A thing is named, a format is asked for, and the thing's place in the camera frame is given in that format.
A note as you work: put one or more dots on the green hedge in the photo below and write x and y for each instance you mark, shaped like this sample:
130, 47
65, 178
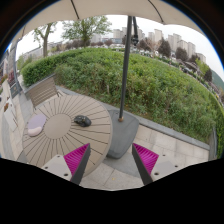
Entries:
154, 90

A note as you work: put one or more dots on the beige patio chair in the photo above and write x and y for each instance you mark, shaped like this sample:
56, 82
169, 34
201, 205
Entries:
42, 91

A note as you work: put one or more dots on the grey umbrella base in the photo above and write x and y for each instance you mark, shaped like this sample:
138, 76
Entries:
123, 135

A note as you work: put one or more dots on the lavender mouse pad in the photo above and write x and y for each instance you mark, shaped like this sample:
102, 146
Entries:
36, 124

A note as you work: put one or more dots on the beige umbrella canopy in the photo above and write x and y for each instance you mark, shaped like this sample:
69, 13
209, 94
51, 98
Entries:
156, 10

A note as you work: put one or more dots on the dark umbrella pole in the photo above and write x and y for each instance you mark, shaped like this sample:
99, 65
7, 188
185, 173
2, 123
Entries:
125, 67

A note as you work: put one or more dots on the black computer mouse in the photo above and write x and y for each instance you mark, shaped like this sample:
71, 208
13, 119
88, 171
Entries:
82, 120

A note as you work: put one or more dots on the round slatted patio table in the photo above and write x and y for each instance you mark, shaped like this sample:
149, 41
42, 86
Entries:
61, 135

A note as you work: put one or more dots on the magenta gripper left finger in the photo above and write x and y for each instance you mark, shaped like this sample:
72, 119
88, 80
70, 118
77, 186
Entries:
71, 166

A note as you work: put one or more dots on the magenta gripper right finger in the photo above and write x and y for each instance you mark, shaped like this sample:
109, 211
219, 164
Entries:
152, 166

